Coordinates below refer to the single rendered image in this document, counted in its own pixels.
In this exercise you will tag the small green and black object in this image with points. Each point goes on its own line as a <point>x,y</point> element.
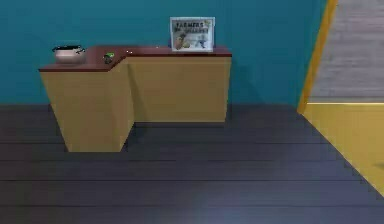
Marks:
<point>108,57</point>

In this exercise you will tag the white framed poster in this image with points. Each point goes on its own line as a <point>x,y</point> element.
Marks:
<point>192,34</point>

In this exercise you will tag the tan counter with brown top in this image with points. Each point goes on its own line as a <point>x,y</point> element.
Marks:
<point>173,86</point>

